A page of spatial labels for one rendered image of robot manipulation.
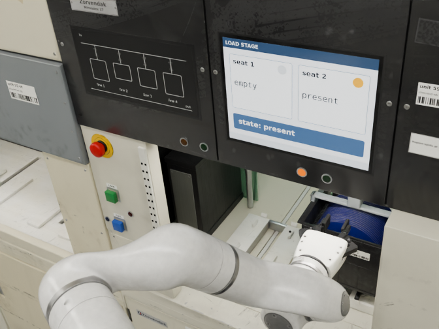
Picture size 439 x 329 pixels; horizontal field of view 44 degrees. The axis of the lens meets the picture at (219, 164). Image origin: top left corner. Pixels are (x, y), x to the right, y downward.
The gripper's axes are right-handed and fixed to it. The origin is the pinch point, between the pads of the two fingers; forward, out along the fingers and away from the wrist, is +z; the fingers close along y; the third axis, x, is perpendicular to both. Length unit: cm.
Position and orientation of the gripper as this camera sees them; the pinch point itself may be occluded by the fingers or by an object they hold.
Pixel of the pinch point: (335, 226)
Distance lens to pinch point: 129.1
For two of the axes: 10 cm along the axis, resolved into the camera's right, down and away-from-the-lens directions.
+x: -0.7, -8.2, -5.7
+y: 8.7, 2.3, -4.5
